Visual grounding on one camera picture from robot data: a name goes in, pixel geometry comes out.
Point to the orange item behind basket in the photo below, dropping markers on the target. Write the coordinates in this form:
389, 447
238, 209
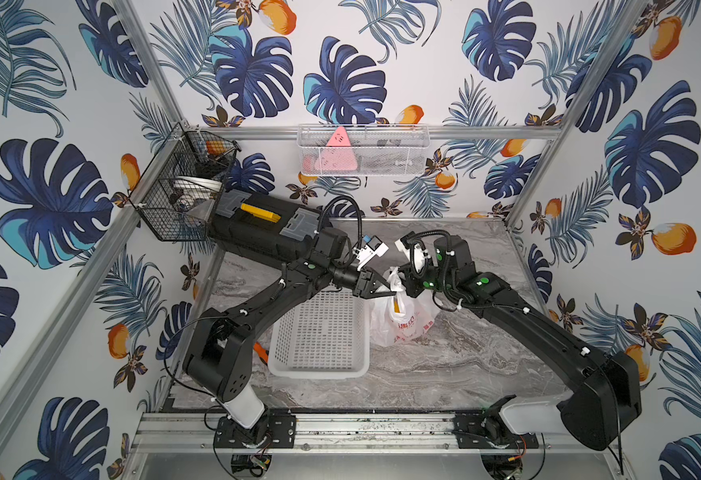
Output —
261, 352

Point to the black toolbox yellow handle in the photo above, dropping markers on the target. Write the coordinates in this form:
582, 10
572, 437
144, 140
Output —
274, 232

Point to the white perforated plastic basket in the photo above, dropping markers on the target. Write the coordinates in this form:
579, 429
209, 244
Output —
326, 338

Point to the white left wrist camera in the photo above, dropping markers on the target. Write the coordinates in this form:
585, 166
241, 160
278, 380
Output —
371, 248

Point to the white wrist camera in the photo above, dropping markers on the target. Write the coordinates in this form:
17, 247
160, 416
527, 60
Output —
371, 248
417, 254

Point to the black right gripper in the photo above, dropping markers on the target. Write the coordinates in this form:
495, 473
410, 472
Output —
410, 280

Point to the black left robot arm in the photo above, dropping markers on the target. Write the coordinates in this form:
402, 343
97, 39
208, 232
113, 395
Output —
219, 356

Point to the white mesh wall shelf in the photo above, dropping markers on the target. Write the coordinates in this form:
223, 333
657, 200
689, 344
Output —
381, 150

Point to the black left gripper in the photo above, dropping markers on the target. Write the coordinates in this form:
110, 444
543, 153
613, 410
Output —
362, 282

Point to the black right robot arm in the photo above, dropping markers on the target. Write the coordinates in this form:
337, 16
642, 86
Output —
604, 394

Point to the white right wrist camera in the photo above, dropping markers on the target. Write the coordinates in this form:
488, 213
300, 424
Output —
417, 254

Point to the black wire basket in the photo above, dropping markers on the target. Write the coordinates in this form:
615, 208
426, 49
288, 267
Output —
176, 196

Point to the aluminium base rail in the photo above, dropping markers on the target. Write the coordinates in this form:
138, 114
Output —
304, 433

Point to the white plastic bag red print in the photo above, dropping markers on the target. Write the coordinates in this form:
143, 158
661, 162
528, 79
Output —
385, 331

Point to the pink triangular item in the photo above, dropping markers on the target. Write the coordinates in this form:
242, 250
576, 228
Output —
338, 155

